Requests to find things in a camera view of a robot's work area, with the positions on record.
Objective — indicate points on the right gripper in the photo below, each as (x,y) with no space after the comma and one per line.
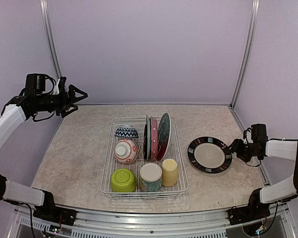
(236,145)

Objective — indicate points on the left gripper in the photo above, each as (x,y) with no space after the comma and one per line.
(65,102)

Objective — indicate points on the black rimmed beige plate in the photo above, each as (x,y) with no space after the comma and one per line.
(209,155)

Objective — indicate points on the red teal floral plate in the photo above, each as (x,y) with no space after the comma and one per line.
(164,134)

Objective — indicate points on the pink polka dot plate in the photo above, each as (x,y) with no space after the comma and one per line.
(154,139)

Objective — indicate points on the teal red flower plate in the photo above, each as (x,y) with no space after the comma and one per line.
(147,140)

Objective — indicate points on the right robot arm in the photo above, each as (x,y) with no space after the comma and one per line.
(284,190)

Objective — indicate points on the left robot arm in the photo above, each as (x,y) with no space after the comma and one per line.
(16,112)

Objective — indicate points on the blue white patterned bowl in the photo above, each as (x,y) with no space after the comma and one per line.
(127,131)

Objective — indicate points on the pale yellow cup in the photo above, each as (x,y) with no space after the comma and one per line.
(169,172)

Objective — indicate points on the white red patterned bowl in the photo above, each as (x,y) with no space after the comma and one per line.
(126,151)

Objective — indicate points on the teal floral mug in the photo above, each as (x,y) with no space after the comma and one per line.
(150,177)

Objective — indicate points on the lime green bowl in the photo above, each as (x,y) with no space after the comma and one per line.
(123,180)

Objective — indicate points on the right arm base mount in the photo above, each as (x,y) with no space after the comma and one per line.
(239,215)

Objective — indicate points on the white wire dish rack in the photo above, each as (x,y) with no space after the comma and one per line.
(111,164)

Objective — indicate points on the left aluminium frame post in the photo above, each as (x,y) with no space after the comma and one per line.
(49,36)

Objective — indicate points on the aluminium frame post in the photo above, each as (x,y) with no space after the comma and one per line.
(246,53)
(49,36)

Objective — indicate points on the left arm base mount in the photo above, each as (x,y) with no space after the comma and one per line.
(59,215)

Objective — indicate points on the front aluminium rail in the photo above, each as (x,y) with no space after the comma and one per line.
(103,224)

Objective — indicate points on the right aluminium frame post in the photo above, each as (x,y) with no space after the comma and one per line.
(246,53)

